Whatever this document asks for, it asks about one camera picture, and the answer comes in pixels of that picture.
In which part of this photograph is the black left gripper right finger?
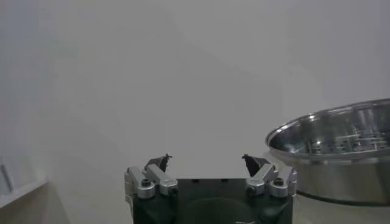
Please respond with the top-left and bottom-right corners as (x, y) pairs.
(241, 153), (298, 198)

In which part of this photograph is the stainless steel steamer basket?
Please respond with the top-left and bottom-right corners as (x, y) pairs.
(265, 98), (390, 207)

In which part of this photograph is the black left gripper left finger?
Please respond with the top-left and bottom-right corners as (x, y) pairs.
(124, 153), (179, 200)

